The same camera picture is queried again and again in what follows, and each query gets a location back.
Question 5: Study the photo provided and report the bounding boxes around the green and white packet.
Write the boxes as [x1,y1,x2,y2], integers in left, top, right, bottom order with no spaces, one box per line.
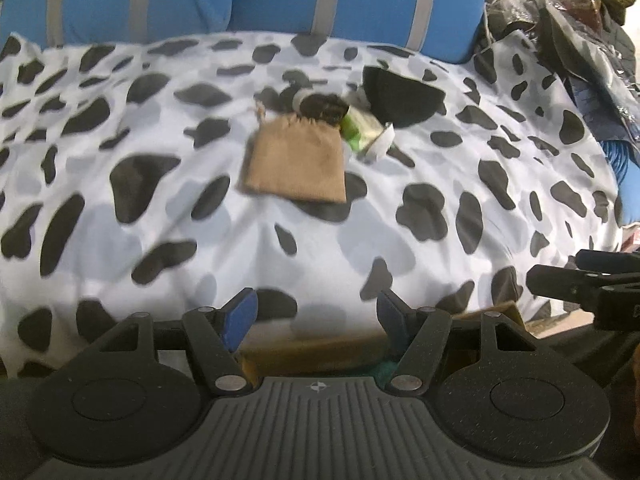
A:
[340,107,397,162]

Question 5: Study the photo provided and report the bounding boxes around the pile of dark clothes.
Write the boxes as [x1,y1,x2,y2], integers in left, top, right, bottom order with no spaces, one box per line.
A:
[481,0,640,147]

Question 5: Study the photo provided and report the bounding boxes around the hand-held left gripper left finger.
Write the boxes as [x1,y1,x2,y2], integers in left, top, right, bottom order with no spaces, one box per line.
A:
[70,287,260,394]

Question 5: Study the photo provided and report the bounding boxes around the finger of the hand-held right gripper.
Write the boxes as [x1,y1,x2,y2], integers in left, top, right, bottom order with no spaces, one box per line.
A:
[574,249,640,275]
[526,264,608,307]

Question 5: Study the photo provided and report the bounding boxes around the cow print blanket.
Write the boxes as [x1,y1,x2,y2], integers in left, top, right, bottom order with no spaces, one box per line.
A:
[0,29,625,380]

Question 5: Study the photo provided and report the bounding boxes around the blue fabric bundle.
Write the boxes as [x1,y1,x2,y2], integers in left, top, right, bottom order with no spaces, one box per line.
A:
[601,139,640,229]

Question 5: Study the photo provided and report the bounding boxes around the black socks white band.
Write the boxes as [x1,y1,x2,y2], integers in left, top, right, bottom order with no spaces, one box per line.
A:
[277,87,351,124]

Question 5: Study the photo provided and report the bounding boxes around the black fuzzy cloth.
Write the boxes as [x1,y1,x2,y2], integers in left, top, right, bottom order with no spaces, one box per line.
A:
[361,65,447,129]

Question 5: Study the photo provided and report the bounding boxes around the brown drawstring pouch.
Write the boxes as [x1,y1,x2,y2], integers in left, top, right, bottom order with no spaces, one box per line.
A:
[239,102,349,206]

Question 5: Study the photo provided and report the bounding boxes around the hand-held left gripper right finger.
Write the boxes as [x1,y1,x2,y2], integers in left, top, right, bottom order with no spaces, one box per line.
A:
[376,290,561,394]

